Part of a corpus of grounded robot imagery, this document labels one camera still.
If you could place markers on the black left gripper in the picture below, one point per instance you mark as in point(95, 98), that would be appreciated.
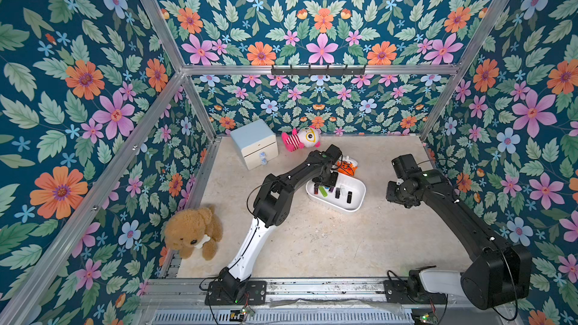
point(333, 181)

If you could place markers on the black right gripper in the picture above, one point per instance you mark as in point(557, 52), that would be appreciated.
point(394, 194)

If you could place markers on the green usb drive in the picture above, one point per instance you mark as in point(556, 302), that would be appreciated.
point(323, 190)

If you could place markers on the white plastic storage box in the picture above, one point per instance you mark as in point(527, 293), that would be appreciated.
point(346, 184)

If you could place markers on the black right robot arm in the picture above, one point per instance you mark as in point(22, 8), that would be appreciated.
point(500, 272)

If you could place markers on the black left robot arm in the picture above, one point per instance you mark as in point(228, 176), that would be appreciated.
point(271, 208)

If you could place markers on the orange tiger plush pouch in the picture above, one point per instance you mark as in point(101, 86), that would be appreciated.
point(347, 166)

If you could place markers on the white pink fish plush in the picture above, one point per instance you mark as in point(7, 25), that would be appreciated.
point(300, 139)

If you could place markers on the light blue mini drawer cabinet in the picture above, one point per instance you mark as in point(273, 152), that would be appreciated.
point(256, 144)

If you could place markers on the brown teddy bear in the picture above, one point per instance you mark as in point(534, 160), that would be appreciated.
point(194, 229)

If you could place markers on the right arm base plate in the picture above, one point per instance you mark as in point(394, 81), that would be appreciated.
point(398, 291)

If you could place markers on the black hook rail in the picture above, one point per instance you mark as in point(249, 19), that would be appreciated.
point(310, 70)

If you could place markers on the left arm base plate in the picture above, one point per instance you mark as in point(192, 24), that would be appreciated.
point(249, 293)

